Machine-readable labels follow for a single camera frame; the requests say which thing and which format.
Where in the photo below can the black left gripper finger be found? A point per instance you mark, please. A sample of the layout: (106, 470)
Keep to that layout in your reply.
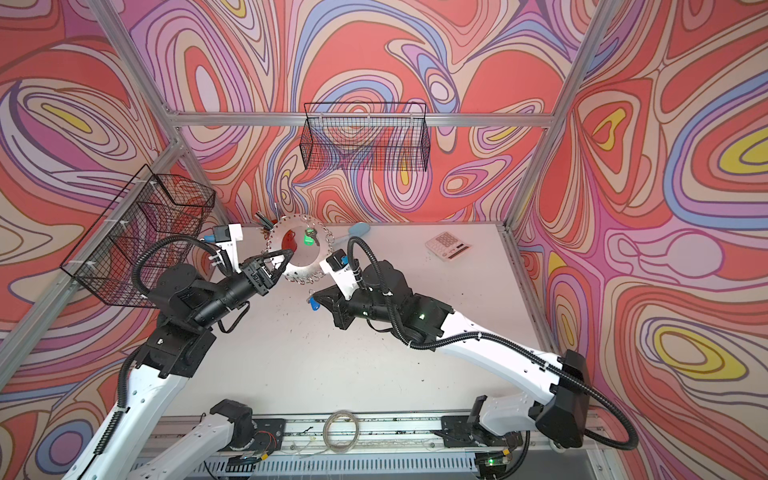
(278, 258)
(274, 275)

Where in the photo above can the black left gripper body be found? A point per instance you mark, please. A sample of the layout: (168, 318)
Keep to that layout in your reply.
(258, 285)

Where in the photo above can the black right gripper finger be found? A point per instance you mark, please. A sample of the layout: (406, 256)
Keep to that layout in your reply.
(332, 306)
(328, 293)

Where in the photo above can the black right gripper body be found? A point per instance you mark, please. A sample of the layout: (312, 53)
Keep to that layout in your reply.
(361, 306)

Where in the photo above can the blue tagged key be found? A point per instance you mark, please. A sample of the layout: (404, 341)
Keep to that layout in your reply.
(313, 303)

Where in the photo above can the green tagged key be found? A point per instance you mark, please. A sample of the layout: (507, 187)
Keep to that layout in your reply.
(310, 237)

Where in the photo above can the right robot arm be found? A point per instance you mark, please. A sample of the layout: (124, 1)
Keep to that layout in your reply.
(544, 403)

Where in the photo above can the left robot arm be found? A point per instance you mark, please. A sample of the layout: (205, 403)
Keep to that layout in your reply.
(155, 373)

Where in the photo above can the red metal pencil bucket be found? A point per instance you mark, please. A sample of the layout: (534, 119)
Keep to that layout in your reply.
(289, 241)

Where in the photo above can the light blue spatula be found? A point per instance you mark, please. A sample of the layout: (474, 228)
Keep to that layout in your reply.
(359, 229)

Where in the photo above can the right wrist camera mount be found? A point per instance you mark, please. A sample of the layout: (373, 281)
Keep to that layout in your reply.
(337, 266)

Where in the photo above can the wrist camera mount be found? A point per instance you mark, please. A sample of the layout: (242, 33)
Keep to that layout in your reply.
(226, 238)
(337, 266)

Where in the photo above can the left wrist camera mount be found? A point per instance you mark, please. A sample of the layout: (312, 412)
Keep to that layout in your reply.
(226, 238)

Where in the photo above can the black wire basket left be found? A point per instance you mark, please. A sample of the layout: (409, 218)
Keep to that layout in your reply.
(150, 207)

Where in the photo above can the black wire basket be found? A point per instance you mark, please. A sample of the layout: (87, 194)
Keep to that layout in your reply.
(150, 207)
(365, 136)

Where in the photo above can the black wire basket back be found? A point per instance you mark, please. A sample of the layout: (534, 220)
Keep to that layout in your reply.
(365, 136)

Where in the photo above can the aluminium frame post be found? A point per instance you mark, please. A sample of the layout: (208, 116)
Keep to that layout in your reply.
(118, 19)

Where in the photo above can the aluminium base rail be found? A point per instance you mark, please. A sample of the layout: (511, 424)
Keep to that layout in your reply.
(424, 445)

